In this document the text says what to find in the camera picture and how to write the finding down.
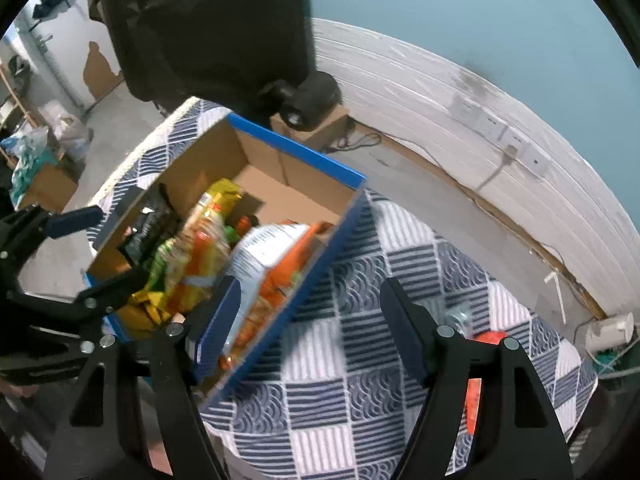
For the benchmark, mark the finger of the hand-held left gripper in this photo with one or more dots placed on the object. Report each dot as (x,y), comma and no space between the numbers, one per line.
(115,290)
(75,220)

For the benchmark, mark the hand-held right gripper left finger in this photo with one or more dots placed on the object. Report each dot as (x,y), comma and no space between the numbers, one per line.
(220,320)

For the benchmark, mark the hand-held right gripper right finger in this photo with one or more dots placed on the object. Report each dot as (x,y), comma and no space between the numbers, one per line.
(400,325)

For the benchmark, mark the black snack packet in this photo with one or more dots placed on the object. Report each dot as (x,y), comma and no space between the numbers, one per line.
(145,235)

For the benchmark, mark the orange noodle snack packet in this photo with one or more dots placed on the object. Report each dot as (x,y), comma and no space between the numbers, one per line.
(202,250)

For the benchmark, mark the pale blue orange snack packet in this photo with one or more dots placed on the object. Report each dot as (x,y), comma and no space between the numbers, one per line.
(270,255)

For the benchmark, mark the blue cardboard box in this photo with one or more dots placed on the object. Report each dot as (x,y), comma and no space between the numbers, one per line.
(320,270)

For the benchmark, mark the gold snack packet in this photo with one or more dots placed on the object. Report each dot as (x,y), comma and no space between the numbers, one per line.
(222,192)

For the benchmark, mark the blue white patterned tablecloth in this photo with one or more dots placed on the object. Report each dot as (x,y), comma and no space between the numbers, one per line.
(360,340)

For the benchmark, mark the cardboard box with teal cloth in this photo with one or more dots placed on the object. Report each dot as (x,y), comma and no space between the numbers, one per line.
(47,185)

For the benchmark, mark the clear plastic wrapper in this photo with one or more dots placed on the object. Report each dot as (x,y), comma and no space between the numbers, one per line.
(460,316)

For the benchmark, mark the white plastic bag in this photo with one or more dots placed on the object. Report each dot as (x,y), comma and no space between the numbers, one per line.
(70,132)

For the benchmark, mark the red-orange snack packet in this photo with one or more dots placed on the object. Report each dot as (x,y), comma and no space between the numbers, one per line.
(487,336)

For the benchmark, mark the wooden shelf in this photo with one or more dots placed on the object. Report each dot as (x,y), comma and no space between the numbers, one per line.
(22,105)

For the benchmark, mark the white plastic pipe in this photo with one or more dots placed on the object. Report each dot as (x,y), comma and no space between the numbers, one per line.
(557,295)

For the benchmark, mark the brown cardboard box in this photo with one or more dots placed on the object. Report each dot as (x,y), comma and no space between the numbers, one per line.
(325,132)

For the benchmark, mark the black office chair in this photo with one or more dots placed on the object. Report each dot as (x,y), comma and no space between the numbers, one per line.
(200,25)

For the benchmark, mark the white wall socket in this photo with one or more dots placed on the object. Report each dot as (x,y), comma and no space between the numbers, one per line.
(462,107)
(538,161)
(515,144)
(491,125)

